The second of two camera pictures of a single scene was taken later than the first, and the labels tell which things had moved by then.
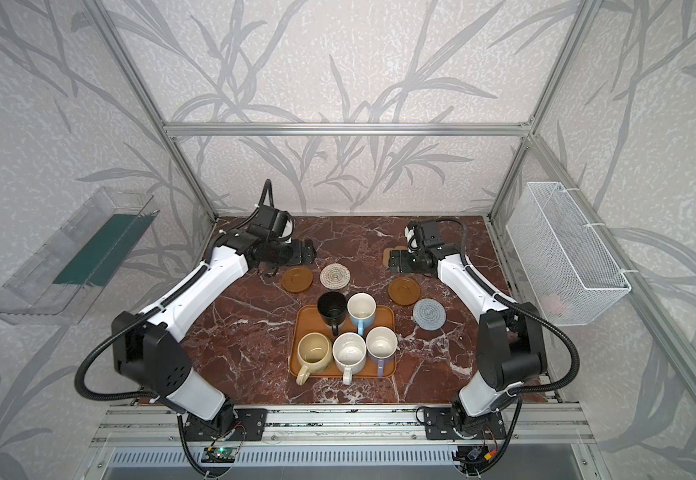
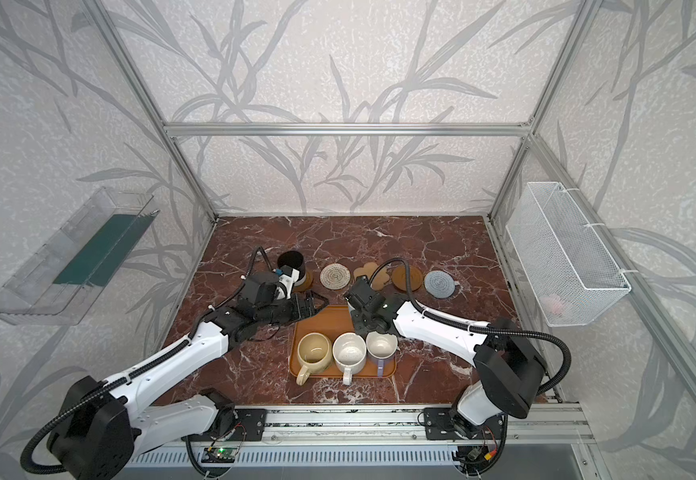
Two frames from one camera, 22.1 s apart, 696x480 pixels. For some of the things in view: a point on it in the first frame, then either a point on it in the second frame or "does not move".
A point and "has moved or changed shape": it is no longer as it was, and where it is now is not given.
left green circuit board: x=219 y=454 does not move
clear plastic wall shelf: x=65 y=274 does not move
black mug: x=332 y=307 has moved or changed shape
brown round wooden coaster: x=404 y=290 has moved or changed shape
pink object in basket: x=553 y=303 does not move
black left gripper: x=299 y=252 -> x=299 y=306
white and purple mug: x=382 y=345 does not move
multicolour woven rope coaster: x=334 y=276 does not move
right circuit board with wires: x=476 y=455 does not move
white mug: x=349 y=350 does not move
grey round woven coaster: x=428 y=314 has moved or changed shape
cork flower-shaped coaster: x=386 y=253 -> x=379 y=278
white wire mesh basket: x=566 y=268 does not move
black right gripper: x=400 y=261 -> x=361 y=303
